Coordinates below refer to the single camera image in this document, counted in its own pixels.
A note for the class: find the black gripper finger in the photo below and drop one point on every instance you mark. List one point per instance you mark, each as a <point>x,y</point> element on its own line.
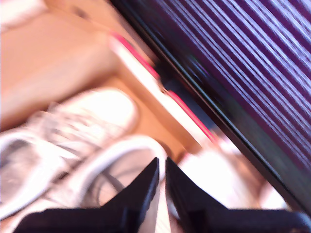
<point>184,194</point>
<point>143,189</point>

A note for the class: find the white leather sneaker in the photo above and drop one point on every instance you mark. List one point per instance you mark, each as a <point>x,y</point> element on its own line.
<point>136,148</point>
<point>97,114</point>

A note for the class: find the red cardboard shoebox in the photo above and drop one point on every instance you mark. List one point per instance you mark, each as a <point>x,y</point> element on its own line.
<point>60,60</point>

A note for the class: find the large black computer monitor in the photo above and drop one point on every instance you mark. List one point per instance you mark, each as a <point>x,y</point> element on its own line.
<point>243,72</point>

